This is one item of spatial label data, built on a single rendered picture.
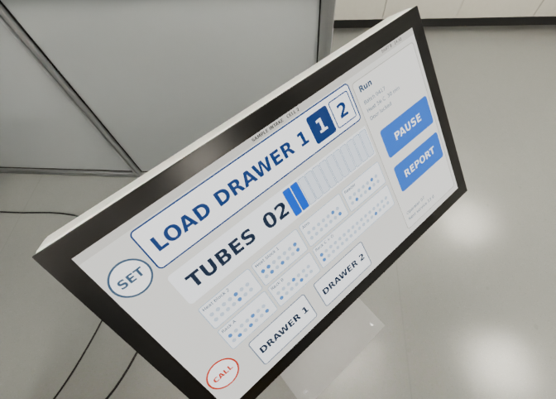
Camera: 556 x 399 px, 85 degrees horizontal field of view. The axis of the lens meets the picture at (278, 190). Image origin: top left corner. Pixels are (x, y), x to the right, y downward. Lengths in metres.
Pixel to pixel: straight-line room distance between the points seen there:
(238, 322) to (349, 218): 0.19
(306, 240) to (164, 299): 0.18
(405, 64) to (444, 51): 2.13
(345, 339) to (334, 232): 1.03
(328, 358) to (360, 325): 0.18
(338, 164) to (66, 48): 1.13
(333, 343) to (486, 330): 0.64
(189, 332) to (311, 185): 0.22
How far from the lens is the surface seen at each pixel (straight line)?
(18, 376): 1.87
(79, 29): 1.28
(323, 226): 0.40
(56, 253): 0.34
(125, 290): 0.35
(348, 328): 1.43
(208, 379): 0.43
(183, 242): 0.34
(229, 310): 0.39
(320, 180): 0.39
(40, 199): 2.20
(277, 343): 0.44
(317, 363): 1.41
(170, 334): 0.38
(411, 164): 0.49
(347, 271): 0.46
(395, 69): 0.46
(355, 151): 0.41
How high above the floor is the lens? 1.44
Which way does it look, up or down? 60 degrees down
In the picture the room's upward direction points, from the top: 8 degrees counter-clockwise
